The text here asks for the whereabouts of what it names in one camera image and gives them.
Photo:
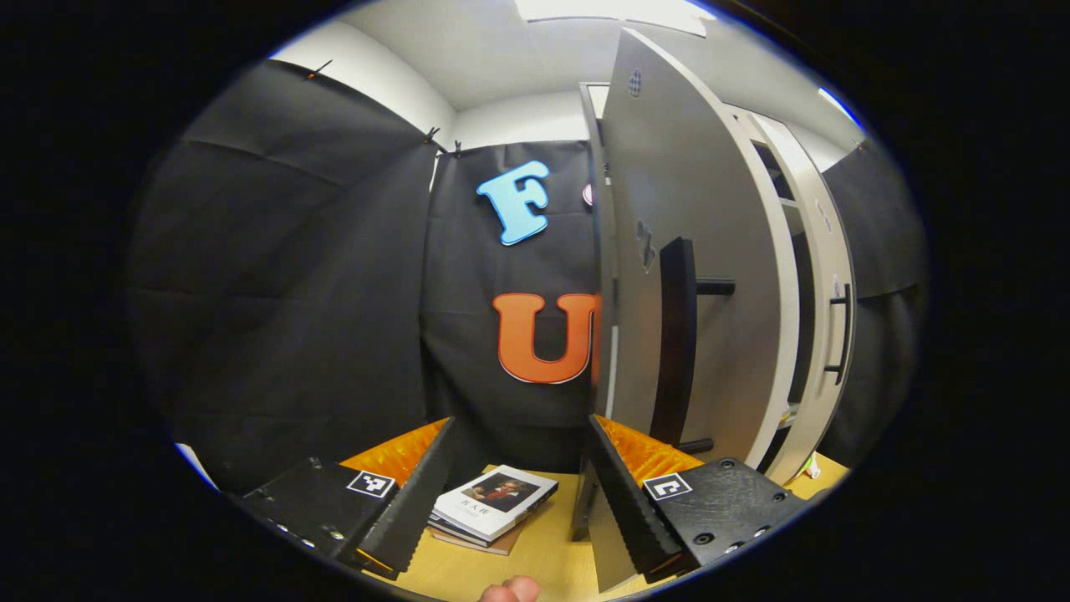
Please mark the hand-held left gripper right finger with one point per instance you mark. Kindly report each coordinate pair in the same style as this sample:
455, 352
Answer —
631, 502

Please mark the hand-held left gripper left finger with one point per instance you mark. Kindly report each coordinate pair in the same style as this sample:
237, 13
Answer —
416, 502

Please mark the book with portrait cover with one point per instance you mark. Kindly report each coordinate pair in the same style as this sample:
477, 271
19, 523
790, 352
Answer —
485, 510

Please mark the white cabinet door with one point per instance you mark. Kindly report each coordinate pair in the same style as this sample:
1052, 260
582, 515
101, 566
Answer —
719, 209
836, 251

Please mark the black backdrop cloth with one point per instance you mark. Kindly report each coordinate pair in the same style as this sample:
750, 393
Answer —
292, 293
886, 251

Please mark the white shoe cabinet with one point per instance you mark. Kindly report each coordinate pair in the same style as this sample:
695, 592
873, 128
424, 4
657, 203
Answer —
598, 251

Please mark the ceiling light panel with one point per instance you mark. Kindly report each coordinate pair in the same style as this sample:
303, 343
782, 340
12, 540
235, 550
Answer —
838, 106
610, 12

